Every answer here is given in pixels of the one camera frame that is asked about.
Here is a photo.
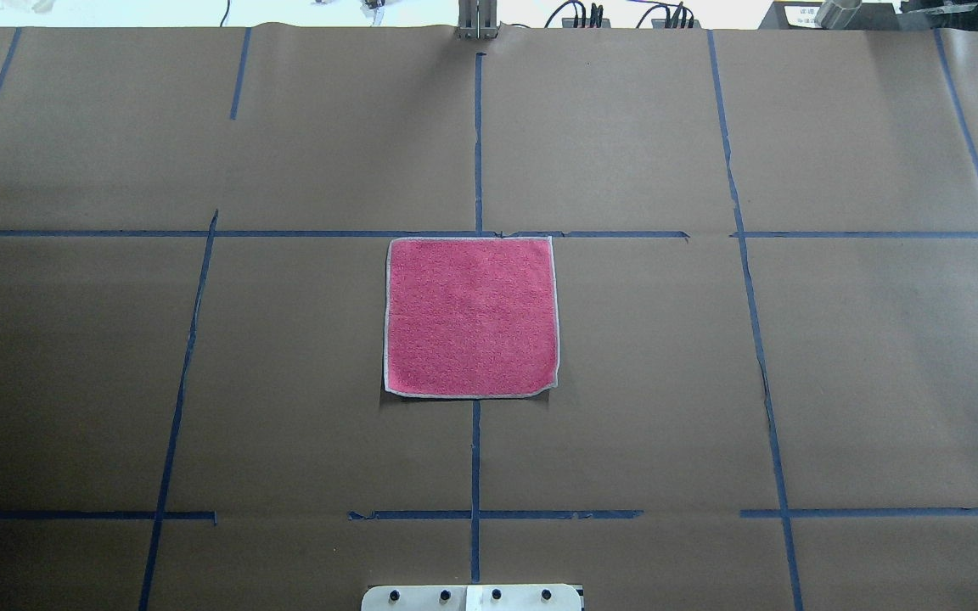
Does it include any brown paper table cover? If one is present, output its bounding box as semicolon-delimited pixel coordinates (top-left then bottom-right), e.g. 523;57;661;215
0;24;978;610

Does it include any aluminium frame post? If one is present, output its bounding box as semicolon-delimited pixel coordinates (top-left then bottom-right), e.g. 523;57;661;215
457;0;500;40

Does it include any small metal cup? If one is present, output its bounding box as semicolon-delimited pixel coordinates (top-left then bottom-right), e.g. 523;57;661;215
814;0;863;31

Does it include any pink towel with grey back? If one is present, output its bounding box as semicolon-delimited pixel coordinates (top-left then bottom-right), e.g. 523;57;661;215
383;236;560;400

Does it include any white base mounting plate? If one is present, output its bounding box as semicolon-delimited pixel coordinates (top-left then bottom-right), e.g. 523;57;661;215
360;583;586;610

